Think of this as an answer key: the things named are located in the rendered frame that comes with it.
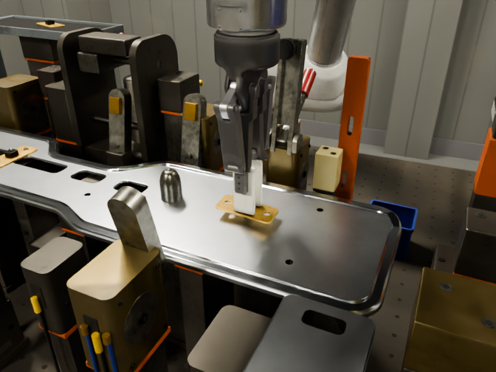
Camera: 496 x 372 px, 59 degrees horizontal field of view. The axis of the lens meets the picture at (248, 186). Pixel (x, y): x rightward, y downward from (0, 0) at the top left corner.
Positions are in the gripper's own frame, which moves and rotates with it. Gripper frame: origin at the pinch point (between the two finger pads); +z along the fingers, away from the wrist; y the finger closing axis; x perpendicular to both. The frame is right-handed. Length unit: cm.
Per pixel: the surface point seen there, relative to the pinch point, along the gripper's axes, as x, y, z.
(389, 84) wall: -15, -268, 62
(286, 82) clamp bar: -0.6, -15.6, -10.0
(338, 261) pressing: 14.1, 4.4, 5.0
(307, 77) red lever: 0.1, -24.0, -8.5
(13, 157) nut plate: -45.9, 0.4, 4.7
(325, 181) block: 7.9, -10.8, 3.0
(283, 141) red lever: 0.1, -13.2, -1.2
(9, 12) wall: -290, -199, 20
